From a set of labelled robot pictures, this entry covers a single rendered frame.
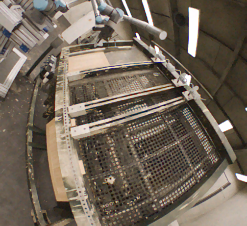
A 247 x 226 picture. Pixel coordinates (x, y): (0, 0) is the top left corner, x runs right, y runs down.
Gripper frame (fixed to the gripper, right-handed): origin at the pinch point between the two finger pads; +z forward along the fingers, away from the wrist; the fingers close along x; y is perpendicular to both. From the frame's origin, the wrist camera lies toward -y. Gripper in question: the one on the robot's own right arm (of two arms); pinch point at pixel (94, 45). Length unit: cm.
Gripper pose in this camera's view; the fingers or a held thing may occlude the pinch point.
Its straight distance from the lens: 92.5
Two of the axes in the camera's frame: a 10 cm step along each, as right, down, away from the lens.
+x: -3.5, -7.6, 5.5
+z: -5.8, 6.3, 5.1
